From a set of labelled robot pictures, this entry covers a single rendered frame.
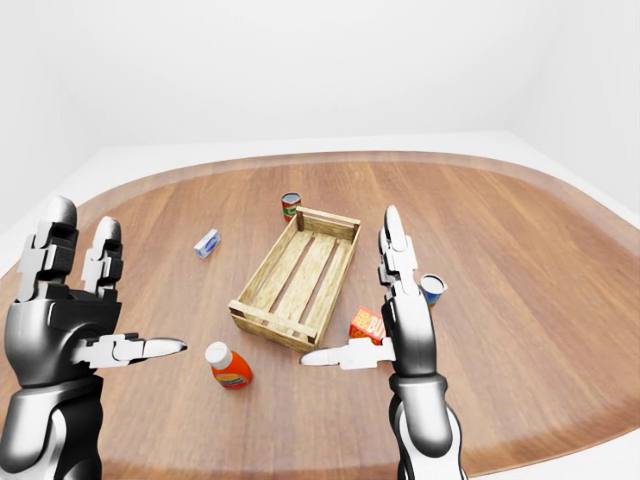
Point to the red and green tin can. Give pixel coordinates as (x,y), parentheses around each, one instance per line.
(291,206)

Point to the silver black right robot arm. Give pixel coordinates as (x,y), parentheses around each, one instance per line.
(425,430)

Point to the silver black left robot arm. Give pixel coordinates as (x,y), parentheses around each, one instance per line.
(50,430)

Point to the red and yellow butter box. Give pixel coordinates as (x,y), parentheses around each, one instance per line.
(367,325)

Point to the blue and white small box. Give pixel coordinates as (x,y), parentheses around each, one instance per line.
(207,244)

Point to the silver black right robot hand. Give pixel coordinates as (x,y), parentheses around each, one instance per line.
(412,340)

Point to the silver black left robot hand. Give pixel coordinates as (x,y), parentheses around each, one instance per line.
(45,330)

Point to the orange bottle with white cap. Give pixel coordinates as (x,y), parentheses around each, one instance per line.
(229,367)

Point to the wooden slat tray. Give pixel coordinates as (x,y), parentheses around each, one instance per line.
(300,272)

